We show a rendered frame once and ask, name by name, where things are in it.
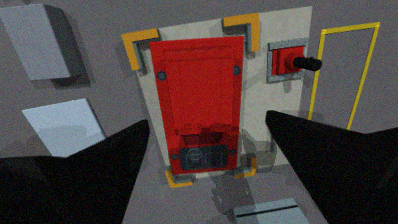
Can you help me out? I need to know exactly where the yellow rectangular outline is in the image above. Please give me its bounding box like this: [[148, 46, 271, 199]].
[[307, 22, 380, 130]]

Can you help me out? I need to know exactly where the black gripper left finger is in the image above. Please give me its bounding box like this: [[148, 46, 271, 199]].
[[0, 120, 150, 224]]

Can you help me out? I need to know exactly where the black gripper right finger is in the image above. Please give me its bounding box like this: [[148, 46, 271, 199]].
[[265, 110, 398, 224]]

